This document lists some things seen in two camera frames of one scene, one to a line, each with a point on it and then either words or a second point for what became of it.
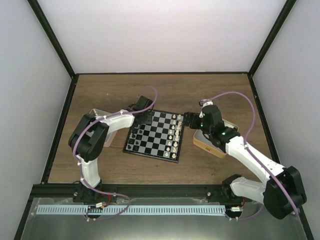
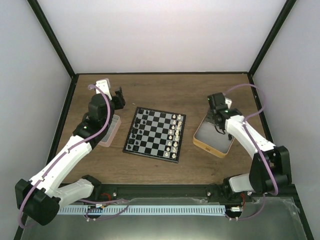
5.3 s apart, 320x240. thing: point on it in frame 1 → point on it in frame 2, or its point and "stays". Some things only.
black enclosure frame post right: [285, 13] stays
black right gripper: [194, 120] → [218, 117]
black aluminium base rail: [127, 191] stays
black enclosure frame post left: [51, 35] stays
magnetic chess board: [160, 137] stays
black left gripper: [148, 121] → [119, 99]
